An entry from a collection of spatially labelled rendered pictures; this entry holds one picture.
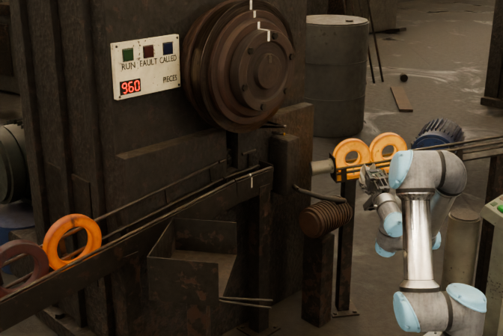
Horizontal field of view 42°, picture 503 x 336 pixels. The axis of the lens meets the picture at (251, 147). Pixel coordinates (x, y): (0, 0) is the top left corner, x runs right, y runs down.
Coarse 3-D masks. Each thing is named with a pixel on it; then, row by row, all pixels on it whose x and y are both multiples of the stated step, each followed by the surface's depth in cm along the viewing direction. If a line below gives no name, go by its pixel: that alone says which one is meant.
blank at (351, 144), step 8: (344, 144) 260; (352, 144) 261; (360, 144) 262; (336, 152) 261; (344, 152) 261; (360, 152) 263; (368, 152) 263; (336, 160) 262; (344, 160) 263; (360, 160) 264; (368, 160) 264; (352, 168) 264
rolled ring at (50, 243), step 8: (64, 216) 196; (72, 216) 196; (80, 216) 197; (56, 224) 193; (64, 224) 193; (72, 224) 195; (80, 224) 197; (88, 224) 199; (96, 224) 201; (48, 232) 193; (56, 232) 192; (64, 232) 194; (88, 232) 202; (96, 232) 202; (48, 240) 192; (56, 240) 193; (88, 240) 204; (96, 240) 203; (48, 248) 192; (56, 248) 193; (88, 248) 203; (96, 248) 203; (48, 256) 192; (56, 256) 194; (80, 256) 203; (56, 264) 195; (64, 264) 197
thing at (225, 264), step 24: (168, 240) 202; (192, 240) 208; (216, 240) 206; (168, 264) 182; (192, 264) 181; (216, 264) 179; (168, 288) 184; (192, 288) 183; (216, 288) 182; (192, 312) 200
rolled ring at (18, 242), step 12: (24, 240) 187; (0, 252) 181; (12, 252) 183; (24, 252) 186; (36, 252) 188; (0, 264) 182; (36, 264) 191; (48, 264) 192; (36, 276) 191; (0, 288) 183
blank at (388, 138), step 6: (390, 132) 265; (378, 138) 263; (384, 138) 263; (390, 138) 263; (396, 138) 264; (402, 138) 264; (372, 144) 264; (378, 144) 263; (384, 144) 263; (390, 144) 264; (396, 144) 264; (402, 144) 265; (372, 150) 263; (378, 150) 264; (396, 150) 266; (372, 156) 264; (378, 156) 265; (390, 156) 268; (390, 162) 266; (384, 168) 267
